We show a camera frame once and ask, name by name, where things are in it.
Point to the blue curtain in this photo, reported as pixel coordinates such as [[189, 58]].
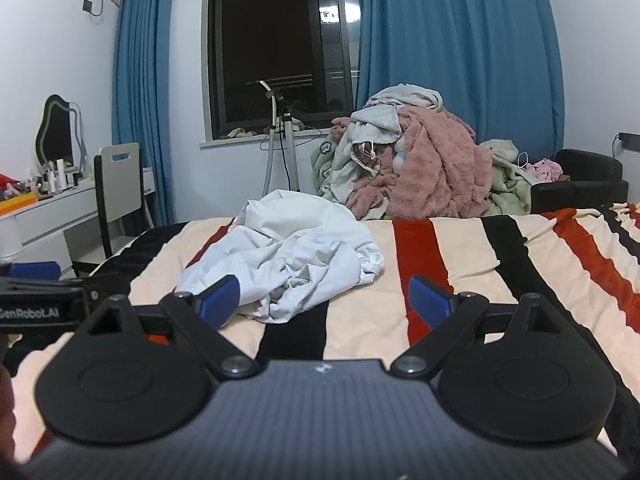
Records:
[[460, 35], [145, 85]]

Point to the black armchair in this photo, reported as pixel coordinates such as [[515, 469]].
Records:
[[585, 180]]

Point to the group of cosmetic bottles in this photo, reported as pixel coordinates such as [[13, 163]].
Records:
[[57, 175]]

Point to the pale green blanket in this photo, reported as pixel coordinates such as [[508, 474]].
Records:
[[507, 185]]

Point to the white backrest chair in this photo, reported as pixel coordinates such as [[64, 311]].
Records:
[[117, 180]]

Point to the small dark wall outlet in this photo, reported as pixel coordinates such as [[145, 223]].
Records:
[[88, 5]]

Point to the grey white garment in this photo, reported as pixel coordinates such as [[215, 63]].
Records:
[[370, 120]]

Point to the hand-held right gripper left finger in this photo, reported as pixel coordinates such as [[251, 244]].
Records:
[[222, 300]]

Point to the black wall socket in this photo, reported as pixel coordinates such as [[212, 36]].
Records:
[[630, 140]]

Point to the dark window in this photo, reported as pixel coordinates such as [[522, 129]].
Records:
[[270, 35]]

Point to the striped fleece blanket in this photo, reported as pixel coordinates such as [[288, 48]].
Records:
[[525, 270]]

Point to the orange box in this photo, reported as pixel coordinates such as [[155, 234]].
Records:
[[17, 204]]

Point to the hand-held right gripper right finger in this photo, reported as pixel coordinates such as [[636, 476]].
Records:
[[427, 302]]

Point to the garment steamer stand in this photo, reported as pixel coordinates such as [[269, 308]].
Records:
[[287, 155]]

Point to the pink fluffy blanket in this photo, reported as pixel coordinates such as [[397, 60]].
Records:
[[440, 170]]

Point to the white dressing desk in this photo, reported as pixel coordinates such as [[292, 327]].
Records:
[[45, 215]]

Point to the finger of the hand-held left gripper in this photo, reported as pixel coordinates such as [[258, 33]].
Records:
[[32, 270], [97, 292]]

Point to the green flower print garment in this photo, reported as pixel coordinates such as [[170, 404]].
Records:
[[322, 160]]

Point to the small pink cloth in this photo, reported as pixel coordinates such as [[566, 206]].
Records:
[[545, 169]]

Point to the wavy frame mirror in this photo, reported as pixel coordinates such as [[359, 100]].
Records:
[[55, 130]]

